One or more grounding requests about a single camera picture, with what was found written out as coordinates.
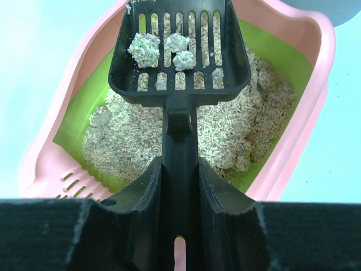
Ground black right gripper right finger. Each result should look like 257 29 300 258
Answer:
199 159 270 270

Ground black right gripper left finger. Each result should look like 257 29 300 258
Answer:
65 158 161 270

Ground tiny grey litter crumb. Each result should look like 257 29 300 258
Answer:
155 79 167 91

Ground small grey litter crumb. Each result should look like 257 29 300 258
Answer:
212 68 224 84

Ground grey litter clump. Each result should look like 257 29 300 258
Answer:
172 50 195 72
164 33 190 53

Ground green-flecked white litter clump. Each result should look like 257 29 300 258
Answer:
127 33 160 68

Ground black slotted litter scoop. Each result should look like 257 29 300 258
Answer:
108 1 250 270

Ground beige cat litter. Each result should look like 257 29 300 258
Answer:
82 50 296 181

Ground grey waste bin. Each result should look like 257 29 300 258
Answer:
283 0 361 27

